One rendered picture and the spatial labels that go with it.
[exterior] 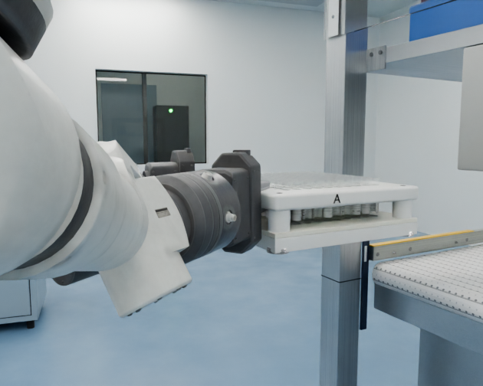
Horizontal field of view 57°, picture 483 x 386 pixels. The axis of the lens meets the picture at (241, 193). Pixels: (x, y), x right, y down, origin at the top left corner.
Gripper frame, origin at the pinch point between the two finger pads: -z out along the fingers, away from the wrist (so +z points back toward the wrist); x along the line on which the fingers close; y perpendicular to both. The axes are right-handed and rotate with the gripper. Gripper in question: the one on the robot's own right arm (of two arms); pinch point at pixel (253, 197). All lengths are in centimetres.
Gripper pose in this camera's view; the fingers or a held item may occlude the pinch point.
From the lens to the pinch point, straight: 57.5
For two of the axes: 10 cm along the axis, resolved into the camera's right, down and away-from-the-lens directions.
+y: 8.7, 0.4, -4.9
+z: -4.9, 1.2, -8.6
